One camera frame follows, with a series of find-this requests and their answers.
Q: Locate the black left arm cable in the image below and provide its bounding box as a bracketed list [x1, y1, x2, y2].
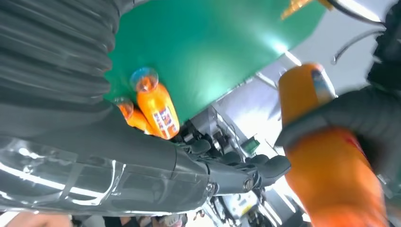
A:
[331, 29, 386, 66]

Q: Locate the green table mat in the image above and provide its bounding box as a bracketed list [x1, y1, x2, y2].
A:
[104, 0, 328, 127]

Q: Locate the yellow film wrapped carton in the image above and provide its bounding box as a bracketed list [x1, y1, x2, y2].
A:
[280, 0, 333, 21]

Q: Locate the orange bottle back label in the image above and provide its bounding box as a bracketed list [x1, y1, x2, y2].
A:
[112, 96, 155, 136]

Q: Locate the orange bottle blue-tinted cap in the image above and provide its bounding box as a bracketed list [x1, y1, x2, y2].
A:
[130, 67, 181, 140]

